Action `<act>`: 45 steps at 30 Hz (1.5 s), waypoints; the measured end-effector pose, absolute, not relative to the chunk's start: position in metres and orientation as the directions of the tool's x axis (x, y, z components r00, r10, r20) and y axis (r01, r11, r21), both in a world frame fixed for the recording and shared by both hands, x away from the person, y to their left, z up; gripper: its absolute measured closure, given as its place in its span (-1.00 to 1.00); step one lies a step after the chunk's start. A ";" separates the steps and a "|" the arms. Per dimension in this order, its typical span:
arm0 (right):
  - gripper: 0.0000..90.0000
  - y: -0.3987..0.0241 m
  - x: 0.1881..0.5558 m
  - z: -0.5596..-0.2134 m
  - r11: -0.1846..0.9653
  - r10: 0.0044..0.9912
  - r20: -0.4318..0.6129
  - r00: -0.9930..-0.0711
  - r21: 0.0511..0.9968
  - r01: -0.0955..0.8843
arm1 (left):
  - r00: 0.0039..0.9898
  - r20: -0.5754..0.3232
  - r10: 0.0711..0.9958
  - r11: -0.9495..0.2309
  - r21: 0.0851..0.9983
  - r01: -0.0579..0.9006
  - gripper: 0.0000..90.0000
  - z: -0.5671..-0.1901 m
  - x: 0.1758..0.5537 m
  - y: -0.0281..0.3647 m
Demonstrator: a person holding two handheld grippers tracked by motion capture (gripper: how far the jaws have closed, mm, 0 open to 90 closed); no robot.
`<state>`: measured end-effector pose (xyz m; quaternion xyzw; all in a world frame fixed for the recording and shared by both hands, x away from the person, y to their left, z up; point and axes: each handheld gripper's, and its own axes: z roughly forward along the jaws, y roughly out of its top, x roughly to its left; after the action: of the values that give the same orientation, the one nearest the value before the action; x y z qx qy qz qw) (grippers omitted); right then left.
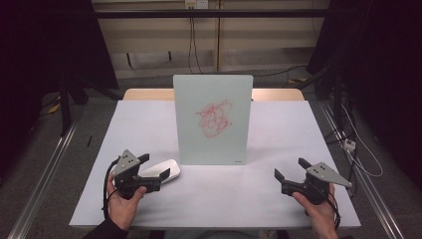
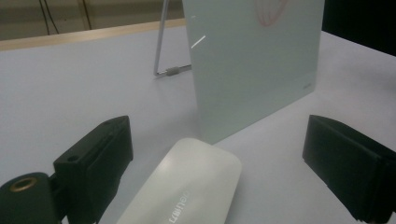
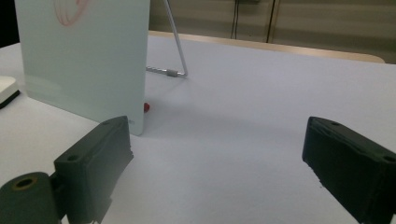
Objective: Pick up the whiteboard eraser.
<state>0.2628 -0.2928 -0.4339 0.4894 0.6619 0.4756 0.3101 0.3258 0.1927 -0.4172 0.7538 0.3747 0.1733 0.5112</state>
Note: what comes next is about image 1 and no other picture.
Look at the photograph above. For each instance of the white wall socket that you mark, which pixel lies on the white wall socket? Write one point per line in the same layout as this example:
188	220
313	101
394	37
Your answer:
196	3

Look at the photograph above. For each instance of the white oval eraser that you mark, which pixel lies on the white oval eraser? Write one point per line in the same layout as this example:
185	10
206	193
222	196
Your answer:
158	170

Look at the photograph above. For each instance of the small black pen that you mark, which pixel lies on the small black pen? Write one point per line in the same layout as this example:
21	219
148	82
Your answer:
89	141

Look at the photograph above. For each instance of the black horizontal bar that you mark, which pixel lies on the black horizontal bar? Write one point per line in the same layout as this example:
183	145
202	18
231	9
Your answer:
212	13

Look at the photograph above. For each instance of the wooden table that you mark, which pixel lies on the wooden table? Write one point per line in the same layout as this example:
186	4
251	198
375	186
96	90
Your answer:
278	94

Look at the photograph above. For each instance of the black curtain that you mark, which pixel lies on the black curtain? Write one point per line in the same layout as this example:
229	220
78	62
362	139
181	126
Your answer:
46	43
381	66

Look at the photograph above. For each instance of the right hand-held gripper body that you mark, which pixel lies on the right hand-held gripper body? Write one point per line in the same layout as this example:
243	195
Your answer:
315	182

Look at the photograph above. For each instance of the metal floor rail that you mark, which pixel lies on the metal floor rail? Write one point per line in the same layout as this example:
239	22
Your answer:
40	182
371	192

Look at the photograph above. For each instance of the black metal stand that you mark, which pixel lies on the black metal stand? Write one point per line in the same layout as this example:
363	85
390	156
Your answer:
68	103

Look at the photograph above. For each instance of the white table mat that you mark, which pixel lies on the white table mat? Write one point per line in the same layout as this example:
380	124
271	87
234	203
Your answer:
239	199

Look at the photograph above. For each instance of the white power strip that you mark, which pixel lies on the white power strip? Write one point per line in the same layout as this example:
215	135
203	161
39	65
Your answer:
349	144

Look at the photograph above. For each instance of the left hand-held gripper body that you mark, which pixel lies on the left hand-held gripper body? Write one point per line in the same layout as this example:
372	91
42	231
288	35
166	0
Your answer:
127	172

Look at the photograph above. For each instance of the glass whiteboard with red scribble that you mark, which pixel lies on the glass whiteboard with red scribble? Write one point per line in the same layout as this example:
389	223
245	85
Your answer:
212	119

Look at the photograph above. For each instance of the person's left hand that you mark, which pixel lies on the person's left hand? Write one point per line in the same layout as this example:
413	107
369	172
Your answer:
123	209

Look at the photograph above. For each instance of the person's right hand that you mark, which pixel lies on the person's right hand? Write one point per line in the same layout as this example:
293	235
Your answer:
318	215

